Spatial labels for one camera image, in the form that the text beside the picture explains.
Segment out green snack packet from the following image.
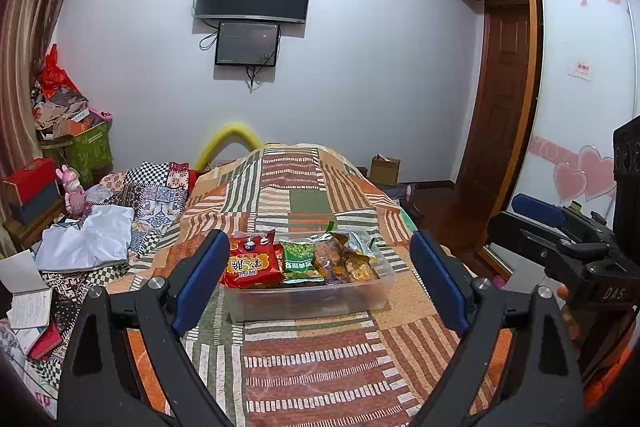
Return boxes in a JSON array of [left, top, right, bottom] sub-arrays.
[[279, 241, 325, 285]]

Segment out silver snack packet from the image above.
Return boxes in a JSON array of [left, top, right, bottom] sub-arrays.
[[342, 231, 380, 258]]

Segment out striped brown curtain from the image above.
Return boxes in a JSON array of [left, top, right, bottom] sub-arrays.
[[0, 0, 91, 258]]

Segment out wooden door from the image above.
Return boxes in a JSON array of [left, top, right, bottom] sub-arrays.
[[452, 0, 531, 253]]

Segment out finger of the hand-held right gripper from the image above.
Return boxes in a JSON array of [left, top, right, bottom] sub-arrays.
[[487, 212, 601, 280], [511, 193, 616, 248]]

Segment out open white notebook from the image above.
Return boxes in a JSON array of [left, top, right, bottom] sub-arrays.
[[0, 249, 53, 330]]

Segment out pile of cardboard scraps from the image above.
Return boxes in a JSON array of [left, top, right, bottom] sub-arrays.
[[31, 84, 108, 140]]

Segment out clear bags of brown snacks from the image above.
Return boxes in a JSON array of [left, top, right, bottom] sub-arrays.
[[314, 221, 351, 283]]

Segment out red book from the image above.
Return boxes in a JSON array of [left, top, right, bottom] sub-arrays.
[[25, 322, 63, 360]]

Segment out clear brown snack packet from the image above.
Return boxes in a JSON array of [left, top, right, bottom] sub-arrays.
[[344, 252, 382, 284]]

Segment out yellow foam tube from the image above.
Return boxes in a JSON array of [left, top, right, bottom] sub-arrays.
[[194, 124, 266, 172]]

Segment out red box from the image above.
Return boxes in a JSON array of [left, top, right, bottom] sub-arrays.
[[4, 158, 58, 206]]

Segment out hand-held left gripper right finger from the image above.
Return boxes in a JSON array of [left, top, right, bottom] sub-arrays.
[[405, 229, 586, 427]]

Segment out black cable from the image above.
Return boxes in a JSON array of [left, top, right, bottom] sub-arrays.
[[245, 66, 268, 92]]

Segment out green storage box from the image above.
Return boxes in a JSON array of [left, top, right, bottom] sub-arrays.
[[41, 122, 113, 185]]

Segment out white sliding wardrobe door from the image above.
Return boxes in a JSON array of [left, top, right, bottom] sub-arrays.
[[505, 0, 633, 228]]

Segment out checkered patterned blanket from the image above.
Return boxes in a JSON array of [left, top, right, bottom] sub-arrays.
[[42, 161, 198, 308]]

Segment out cardboard box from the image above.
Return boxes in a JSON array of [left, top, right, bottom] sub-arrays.
[[370, 154, 401, 186]]

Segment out red plastic bag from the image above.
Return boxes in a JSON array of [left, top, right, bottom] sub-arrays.
[[40, 44, 81, 100]]

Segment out red snack packet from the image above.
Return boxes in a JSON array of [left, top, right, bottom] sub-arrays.
[[221, 231, 282, 290]]

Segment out clear plastic container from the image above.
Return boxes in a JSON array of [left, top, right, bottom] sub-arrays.
[[222, 232, 396, 323]]

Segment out person's right hand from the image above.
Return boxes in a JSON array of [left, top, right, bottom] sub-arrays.
[[556, 284, 582, 358]]

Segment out white cloth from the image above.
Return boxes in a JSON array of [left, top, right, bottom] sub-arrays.
[[35, 204, 135, 273]]

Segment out small black monitor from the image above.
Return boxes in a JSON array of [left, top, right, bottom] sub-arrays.
[[215, 22, 282, 68]]

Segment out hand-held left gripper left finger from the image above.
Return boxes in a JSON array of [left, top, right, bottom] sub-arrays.
[[57, 229, 236, 427]]

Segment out wooden bedside table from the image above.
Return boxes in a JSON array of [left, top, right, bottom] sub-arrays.
[[2, 207, 68, 253]]

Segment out pink toy rabbit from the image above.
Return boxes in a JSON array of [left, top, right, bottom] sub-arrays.
[[56, 164, 88, 214]]

